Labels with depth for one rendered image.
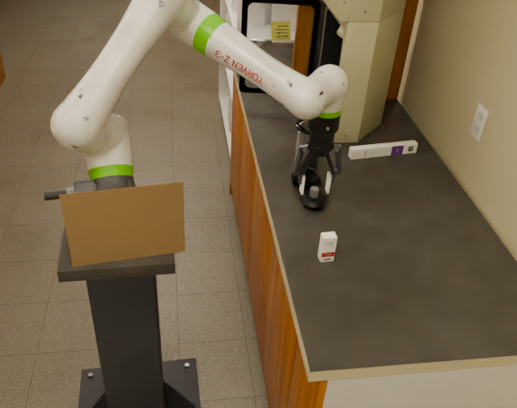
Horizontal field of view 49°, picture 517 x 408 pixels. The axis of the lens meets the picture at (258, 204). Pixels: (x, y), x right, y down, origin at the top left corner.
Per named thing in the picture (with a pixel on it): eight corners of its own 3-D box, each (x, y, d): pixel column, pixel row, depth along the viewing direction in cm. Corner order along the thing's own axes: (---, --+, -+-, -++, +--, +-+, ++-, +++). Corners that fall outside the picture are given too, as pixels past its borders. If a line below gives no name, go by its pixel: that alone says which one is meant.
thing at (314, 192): (323, 196, 190) (325, 179, 186) (329, 212, 183) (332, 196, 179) (295, 197, 189) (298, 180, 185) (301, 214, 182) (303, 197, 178)
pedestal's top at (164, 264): (58, 282, 157) (56, 272, 154) (69, 212, 182) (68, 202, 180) (175, 274, 162) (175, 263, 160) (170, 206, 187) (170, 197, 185)
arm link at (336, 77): (358, 65, 160) (323, 55, 164) (337, 78, 151) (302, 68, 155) (350, 110, 168) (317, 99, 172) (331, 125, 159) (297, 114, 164)
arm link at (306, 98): (235, 18, 160) (226, 52, 167) (211, 27, 152) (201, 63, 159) (341, 86, 151) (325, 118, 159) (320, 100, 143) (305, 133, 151)
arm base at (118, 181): (42, 204, 151) (40, 181, 152) (50, 211, 166) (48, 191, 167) (141, 193, 157) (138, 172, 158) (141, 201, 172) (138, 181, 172)
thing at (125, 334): (71, 482, 202) (23, 306, 149) (82, 371, 240) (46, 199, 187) (205, 464, 210) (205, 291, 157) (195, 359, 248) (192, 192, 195)
